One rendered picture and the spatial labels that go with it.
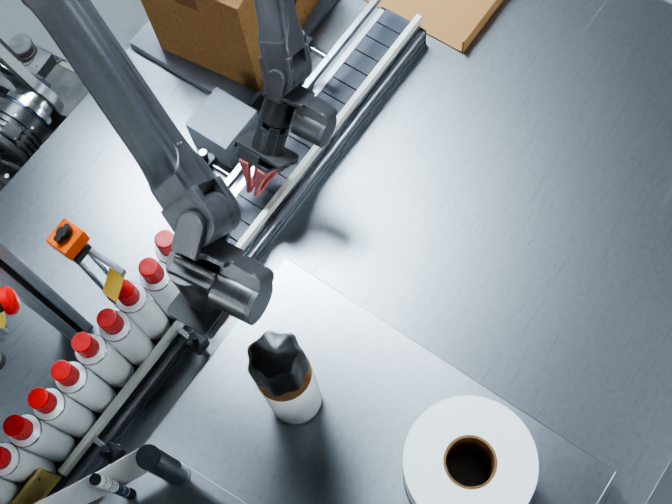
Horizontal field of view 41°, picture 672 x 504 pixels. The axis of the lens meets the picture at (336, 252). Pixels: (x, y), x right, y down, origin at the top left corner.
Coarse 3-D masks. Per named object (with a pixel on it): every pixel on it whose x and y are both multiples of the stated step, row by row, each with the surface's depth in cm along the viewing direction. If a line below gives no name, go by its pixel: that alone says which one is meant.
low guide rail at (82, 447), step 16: (416, 16) 175; (400, 48) 174; (384, 64) 172; (368, 80) 170; (352, 96) 169; (336, 128) 168; (304, 160) 165; (272, 208) 162; (256, 224) 161; (240, 240) 160; (176, 320) 155; (160, 352) 154; (144, 368) 152; (128, 384) 152; (112, 416) 151; (96, 432) 149; (80, 448) 148; (64, 464) 147
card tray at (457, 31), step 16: (368, 0) 187; (384, 0) 187; (400, 0) 186; (416, 0) 186; (432, 0) 186; (448, 0) 186; (464, 0) 185; (480, 0) 185; (496, 0) 181; (432, 16) 184; (448, 16) 184; (464, 16) 184; (480, 16) 184; (432, 32) 183; (448, 32) 183; (464, 32) 182; (464, 48) 180
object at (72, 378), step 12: (60, 360) 136; (60, 372) 135; (72, 372) 136; (84, 372) 140; (60, 384) 139; (72, 384) 138; (84, 384) 139; (96, 384) 144; (108, 384) 152; (72, 396) 141; (84, 396) 142; (96, 396) 145; (108, 396) 150; (96, 408) 150
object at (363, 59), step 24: (384, 24) 179; (408, 24) 179; (360, 48) 177; (384, 48) 177; (336, 72) 176; (360, 72) 176; (384, 72) 175; (336, 96) 174; (288, 144) 170; (312, 144) 170; (288, 168) 169; (240, 192) 167; (264, 192) 167; (288, 192) 167; (120, 408) 154
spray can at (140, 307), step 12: (132, 288) 140; (144, 288) 144; (120, 300) 140; (132, 300) 141; (144, 300) 143; (132, 312) 143; (144, 312) 145; (156, 312) 150; (144, 324) 149; (156, 324) 152; (168, 324) 157; (156, 336) 156
